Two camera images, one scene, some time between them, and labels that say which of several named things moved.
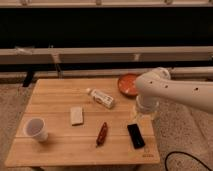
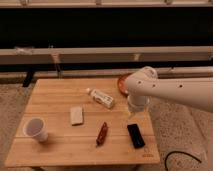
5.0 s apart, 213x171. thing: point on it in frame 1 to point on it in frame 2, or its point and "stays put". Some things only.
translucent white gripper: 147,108 to 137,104
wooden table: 82,122 stays put
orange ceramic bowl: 127,84 stays put
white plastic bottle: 101,98 stays put
